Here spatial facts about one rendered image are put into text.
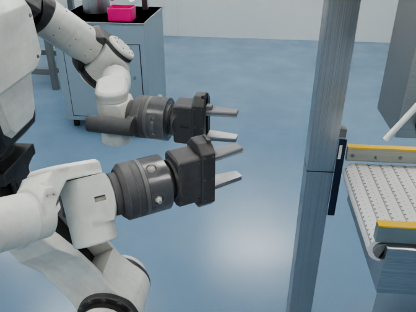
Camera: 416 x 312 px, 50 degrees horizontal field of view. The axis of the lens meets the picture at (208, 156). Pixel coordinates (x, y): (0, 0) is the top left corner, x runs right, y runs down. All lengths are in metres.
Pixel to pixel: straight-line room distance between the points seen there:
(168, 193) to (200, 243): 1.50
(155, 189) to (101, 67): 0.55
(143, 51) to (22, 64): 2.16
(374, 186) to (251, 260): 1.21
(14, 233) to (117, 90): 0.44
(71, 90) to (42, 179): 2.68
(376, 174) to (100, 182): 0.58
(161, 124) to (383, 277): 0.49
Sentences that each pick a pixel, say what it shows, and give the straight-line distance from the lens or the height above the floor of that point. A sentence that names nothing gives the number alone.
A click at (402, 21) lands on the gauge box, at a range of 0.68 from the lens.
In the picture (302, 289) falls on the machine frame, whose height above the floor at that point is 0.51.
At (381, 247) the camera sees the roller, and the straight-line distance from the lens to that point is 0.82.
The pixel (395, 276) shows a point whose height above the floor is 0.84.
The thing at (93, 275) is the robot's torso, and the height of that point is 0.71.
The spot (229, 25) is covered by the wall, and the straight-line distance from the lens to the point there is 5.67.
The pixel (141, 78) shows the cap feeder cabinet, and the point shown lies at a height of 0.40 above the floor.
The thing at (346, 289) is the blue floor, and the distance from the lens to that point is 2.03.
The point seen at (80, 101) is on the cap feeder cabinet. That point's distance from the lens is 3.28.
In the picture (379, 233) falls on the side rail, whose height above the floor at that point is 0.93.
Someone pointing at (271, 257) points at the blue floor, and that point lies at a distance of 2.10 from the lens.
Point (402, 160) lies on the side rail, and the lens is 1.04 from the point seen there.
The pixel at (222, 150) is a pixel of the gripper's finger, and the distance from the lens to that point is 0.72.
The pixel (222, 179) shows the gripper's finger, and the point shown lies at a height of 0.99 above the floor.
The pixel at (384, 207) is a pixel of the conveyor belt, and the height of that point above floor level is 0.91.
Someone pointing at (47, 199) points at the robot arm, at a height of 1.07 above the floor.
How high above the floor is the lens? 1.39
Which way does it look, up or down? 29 degrees down
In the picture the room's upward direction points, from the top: straight up
